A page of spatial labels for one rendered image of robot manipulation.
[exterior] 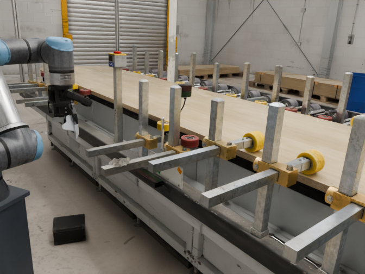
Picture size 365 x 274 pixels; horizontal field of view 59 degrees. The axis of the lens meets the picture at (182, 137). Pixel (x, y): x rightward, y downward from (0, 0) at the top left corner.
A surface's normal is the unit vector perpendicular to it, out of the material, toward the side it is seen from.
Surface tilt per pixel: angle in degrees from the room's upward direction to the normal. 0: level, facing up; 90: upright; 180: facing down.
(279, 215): 90
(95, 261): 0
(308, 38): 90
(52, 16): 90
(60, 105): 90
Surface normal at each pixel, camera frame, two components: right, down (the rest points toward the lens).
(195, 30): 0.61, 0.28
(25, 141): 0.73, -0.30
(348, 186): -0.78, 0.16
